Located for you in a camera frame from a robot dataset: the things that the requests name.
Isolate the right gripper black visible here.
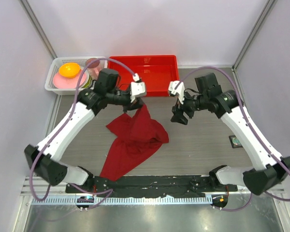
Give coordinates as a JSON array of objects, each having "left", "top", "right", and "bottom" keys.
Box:
[{"left": 171, "top": 89, "right": 208, "bottom": 125}]

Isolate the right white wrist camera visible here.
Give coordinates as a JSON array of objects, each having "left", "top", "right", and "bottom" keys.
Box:
[{"left": 168, "top": 81, "right": 185, "bottom": 104}]

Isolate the green plate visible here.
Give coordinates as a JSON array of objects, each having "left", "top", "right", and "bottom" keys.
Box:
[{"left": 82, "top": 75, "right": 92, "bottom": 88}]

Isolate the red plastic bin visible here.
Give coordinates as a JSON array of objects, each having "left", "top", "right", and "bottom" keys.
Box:
[{"left": 111, "top": 55, "right": 179, "bottom": 97}]

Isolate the white plastic basket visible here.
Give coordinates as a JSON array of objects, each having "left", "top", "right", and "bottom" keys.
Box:
[{"left": 44, "top": 56, "right": 108, "bottom": 95}]

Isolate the pink translucent cup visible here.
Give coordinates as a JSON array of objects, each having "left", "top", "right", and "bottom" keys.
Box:
[{"left": 86, "top": 58, "right": 104, "bottom": 80}]

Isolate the white slotted cable duct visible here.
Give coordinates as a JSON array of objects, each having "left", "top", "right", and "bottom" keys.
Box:
[{"left": 31, "top": 195, "right": 212, "bottom": 205}]

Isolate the red t-shirt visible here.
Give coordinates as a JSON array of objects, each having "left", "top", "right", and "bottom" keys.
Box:
[{"left": 100, "top": 105, "right": 169, "bottom": 181}]

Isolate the aluminium frame rail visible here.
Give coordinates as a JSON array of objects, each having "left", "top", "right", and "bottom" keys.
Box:
[{"left": 21, "top": 174, "right": 285, "bottom": 196}]

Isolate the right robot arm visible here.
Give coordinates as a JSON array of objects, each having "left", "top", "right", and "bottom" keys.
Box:
[{"left": 168, "top": 73, "right": 290, "bottom": 195}]

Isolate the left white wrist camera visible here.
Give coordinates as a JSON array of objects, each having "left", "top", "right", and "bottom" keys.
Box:
[{"left": 130, "top": 73, "right": 147, "bottom": 102}]

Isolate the orange bowl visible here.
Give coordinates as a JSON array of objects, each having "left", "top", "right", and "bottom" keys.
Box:
[{"left": 58, "top": 62, "right": 81, "bottom": 78}]

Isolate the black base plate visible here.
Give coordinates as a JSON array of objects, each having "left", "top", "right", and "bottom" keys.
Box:
[{"left": 65, "top": 174, "right": 239, "bottom": 197}]

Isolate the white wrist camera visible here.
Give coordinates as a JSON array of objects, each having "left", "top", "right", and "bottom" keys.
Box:
[
  {"left": 168, "top": 81, "right": 185, "bottom": 104},
  {"left": 130, "top": 73, "right": 147, "bottom": 102}
]

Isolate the pink plate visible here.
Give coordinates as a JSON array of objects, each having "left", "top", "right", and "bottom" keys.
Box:
[{"left": 53, "top": 70, "right": 88, "bottom": 89}]

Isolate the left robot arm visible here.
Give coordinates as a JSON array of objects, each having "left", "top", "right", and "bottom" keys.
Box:
[{"left": 24, "top": 68, "right": 146, "bottom": 193}]

